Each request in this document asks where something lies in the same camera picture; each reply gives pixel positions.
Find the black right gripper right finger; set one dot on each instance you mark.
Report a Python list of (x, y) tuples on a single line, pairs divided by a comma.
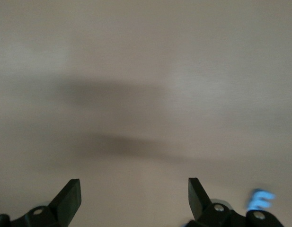
[(199, 201)]

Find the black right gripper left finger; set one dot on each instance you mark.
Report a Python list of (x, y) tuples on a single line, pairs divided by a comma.
[(65, 203)]

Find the blue foam letter E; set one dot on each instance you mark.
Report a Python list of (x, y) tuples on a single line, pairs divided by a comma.
[(258, 199)]

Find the brown table cover mat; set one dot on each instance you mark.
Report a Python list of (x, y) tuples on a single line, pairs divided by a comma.
[(136, 47)]

